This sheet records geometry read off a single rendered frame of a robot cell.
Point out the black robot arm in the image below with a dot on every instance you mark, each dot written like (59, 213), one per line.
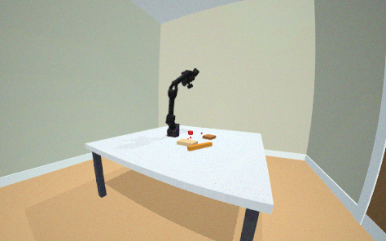
(170, 118)

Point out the orange long flat board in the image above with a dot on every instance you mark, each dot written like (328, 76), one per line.
(199, 146)

